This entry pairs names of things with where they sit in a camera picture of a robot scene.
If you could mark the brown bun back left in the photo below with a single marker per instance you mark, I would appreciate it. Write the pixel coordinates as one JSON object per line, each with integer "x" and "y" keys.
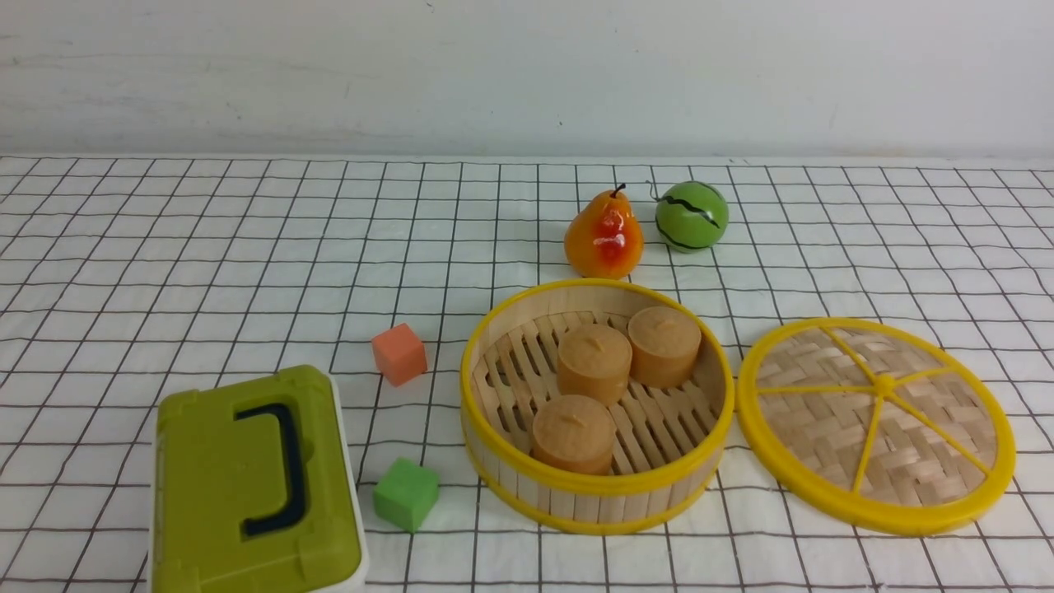
{"x": 594, "y": 360}

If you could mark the green lunch box with handle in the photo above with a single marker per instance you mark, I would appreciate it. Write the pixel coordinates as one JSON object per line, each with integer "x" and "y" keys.
{"x": 253, "y": 490}

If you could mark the yellow woven bamboo steamer lid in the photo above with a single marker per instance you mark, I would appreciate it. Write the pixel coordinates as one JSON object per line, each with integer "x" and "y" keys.
{"x": 874, "y": 426}

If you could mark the green toy watermelon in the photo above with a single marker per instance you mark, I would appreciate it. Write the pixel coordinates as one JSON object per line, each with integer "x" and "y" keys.
{"x": 691, "y": 216}

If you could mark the orange foam cube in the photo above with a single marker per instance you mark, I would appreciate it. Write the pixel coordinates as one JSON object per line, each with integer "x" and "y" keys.
{"x": 399, "y": 354}

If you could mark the brown bun front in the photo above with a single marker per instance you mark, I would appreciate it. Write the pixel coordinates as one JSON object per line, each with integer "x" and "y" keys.
{"x": 574, "y": 433}

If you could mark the green foam cube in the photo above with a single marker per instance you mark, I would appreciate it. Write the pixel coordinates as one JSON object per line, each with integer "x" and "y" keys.
{"x": 406, "y": 494}

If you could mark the brown bun back right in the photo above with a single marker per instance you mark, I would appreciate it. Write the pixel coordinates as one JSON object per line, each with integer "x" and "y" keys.
{"x": 665, "y": 345}

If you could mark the brown bun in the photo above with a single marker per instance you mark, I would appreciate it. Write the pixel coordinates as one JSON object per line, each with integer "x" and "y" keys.
{"x": 594, "y": 360}
{"x": 665, "y": 345}
{"x": 574, "y": 433}

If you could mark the orange toy pear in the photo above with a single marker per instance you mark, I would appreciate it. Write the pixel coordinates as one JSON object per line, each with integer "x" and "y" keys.
{"x": 605, "y": 239}

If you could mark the bamboo steamer basket yellow rim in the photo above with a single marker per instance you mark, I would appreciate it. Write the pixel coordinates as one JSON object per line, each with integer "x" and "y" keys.
{"x": 668, "y": 442}

